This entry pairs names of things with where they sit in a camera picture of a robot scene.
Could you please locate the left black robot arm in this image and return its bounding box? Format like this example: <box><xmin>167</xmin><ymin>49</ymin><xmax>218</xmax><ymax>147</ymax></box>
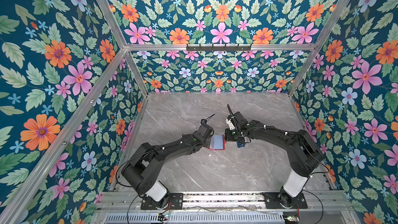
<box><xmin>121</xmin><ymin>119</ymin><xmax>214</xmax><ymax>209</ymax></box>

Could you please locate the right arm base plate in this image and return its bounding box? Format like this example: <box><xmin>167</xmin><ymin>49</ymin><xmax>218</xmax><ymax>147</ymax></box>
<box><xmin>261</xmin><ymin>192</ymin><xmax>308</xmax><ymax>209</ymax></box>

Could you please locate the blue card tray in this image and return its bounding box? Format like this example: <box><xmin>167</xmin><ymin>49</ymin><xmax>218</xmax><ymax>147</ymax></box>
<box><xmin>236</xmin><ymin>141</ymin><xmax>246</xmax><ymax>148</ymax></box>

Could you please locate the red leather card holder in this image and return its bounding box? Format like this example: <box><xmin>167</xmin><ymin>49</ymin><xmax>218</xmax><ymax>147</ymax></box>
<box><xmin>208</xmin><ymin>135</ymin><xmax>226</xmax><ymax>151</ymax></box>

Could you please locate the aluminium mounting rail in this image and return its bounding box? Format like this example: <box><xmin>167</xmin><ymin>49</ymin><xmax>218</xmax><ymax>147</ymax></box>
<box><xmin>96</xmin><ymin>190</ymin><xmax>354</xmax><ymax>212</ymax></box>

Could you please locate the black hook rack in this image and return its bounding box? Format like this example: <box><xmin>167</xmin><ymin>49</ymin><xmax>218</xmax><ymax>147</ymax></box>
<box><xmin>186</xmin><ymin>44</ymin><xmax>252</xmax><ymax>52</ymax></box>

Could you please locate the white vented cable duct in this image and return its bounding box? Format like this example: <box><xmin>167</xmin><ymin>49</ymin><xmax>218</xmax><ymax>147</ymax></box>
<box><xmin>103</xmin><ymin>212</ymin><xmax>285</xmax><ymax>224</ymax></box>

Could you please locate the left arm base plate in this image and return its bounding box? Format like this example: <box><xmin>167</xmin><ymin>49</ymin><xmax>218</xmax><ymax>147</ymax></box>
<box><xmin>141</xmin><ymin>193</ymin><xmax>184</xmax><ymax>210</ymax></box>

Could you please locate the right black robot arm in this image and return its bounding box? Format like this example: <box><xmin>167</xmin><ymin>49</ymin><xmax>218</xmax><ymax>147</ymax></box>
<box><xmin>225</xmin><ymin>105</ymin><xmax>324</xmax><ymax>208</ymax></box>

